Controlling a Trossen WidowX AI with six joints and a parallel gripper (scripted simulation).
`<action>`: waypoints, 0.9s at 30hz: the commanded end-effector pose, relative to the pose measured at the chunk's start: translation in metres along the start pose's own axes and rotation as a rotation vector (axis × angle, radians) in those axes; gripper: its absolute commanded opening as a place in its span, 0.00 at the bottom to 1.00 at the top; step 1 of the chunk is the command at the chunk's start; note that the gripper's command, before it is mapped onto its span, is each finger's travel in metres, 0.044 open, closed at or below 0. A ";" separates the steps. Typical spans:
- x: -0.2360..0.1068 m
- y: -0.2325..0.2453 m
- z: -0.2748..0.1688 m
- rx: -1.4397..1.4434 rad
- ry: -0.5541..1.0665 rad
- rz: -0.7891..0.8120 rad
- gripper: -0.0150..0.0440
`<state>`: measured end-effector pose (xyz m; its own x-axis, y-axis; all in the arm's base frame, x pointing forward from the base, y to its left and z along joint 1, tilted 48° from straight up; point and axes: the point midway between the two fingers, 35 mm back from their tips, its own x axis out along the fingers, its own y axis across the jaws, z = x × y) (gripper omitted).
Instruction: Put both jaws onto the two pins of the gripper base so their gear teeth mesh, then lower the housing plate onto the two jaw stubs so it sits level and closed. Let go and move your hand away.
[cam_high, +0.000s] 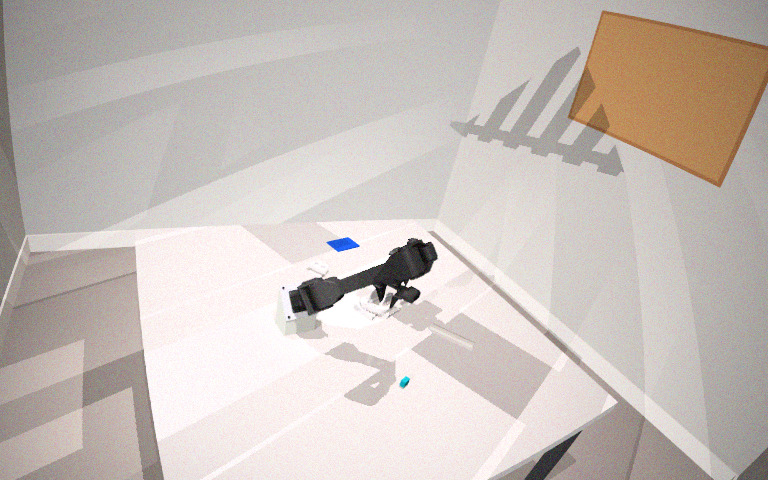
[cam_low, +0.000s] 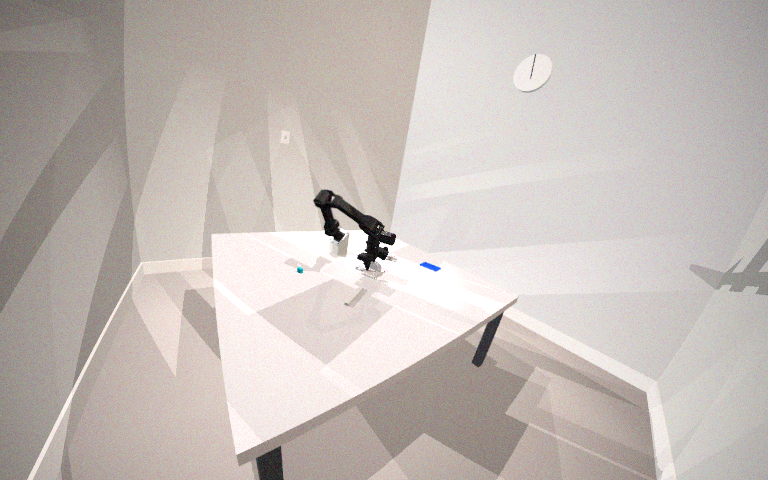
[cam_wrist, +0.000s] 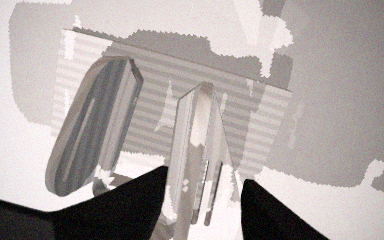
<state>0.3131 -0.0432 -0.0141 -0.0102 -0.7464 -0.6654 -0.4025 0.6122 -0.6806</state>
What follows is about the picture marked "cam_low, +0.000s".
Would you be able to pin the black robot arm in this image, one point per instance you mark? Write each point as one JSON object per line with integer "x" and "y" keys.
{"x": 367, "y": 223}

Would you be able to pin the blue flat square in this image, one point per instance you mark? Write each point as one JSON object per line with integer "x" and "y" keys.
{"x": 430, "y": 266}

